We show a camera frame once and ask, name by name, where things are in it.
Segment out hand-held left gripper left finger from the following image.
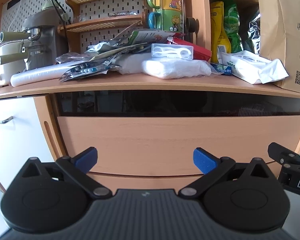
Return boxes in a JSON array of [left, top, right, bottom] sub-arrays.
[[17, 147, 113, 201]]

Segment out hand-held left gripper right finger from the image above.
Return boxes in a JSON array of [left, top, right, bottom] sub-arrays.
[[178, 147, 275, 200]]

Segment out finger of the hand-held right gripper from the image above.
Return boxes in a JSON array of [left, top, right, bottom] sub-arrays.
[[267, 142, 300, 173]]

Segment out wooden drawer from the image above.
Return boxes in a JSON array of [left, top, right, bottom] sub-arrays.
[[51, 90, 300, 178]]

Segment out white cabinet door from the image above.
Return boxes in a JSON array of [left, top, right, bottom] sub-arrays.
[[0, 96, 56, 196]]

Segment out blue pill blister pack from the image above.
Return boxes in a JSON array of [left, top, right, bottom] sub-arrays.
[[62, 64, 121, 81]]

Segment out blue gum packet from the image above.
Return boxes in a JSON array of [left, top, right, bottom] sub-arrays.
[[210, 62, 233, 76]]

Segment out clear plastic wrap roll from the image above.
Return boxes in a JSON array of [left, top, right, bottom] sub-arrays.
[[10, 61, 81, 88]]

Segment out large white tissue pack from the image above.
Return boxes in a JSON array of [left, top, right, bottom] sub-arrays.
[[142, 59, 212, 80]]

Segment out white wet wipes pack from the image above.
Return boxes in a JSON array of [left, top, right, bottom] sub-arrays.
[[218, 50, 289, 85]]

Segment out small white tissue pack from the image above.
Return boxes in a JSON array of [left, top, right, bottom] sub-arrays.
[[118, 53, 153, 75]]

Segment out pile of silver foil sachets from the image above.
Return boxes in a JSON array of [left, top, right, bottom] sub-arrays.
[[56, 34, 151, 66]]

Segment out red box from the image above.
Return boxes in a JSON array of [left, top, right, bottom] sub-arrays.
[[167, 36, 212, 62]]

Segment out brown paper bag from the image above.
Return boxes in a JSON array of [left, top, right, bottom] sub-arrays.
[[257, 0, 300, 97]]

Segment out white floss pick box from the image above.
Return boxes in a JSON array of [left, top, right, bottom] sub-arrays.
[[151, 43, 195, 61]]

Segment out cream electric cooker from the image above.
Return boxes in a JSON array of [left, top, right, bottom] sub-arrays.
[[0, 42, 28, 87]]

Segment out silver foil bag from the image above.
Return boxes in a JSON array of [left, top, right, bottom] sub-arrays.
[[243, 8, 262, 56]]

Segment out grey espresso machine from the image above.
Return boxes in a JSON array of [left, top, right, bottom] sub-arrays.
[[0, 0, 69, 71]]

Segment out yellow packet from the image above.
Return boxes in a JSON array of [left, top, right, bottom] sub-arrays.
[[210, 1, 232, 64]]

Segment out green and white packet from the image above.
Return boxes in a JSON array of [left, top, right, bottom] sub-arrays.
[[127, 29, 176, 46]]

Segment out black round knob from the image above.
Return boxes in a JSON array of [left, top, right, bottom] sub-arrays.
[[185, 17, 199, 34]]

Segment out clear glass cups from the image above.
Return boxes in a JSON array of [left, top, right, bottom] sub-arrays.
[[73, 13, 91, 23]]

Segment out white pegboard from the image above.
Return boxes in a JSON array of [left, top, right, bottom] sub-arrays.
[[1, 0, 151, 55]]

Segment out black cable loop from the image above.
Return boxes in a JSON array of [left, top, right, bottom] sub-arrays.
[[49, 0, 73, 33]]

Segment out white power cable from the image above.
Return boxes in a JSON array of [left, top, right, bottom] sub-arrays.
[[8, 0, 25, 33]]

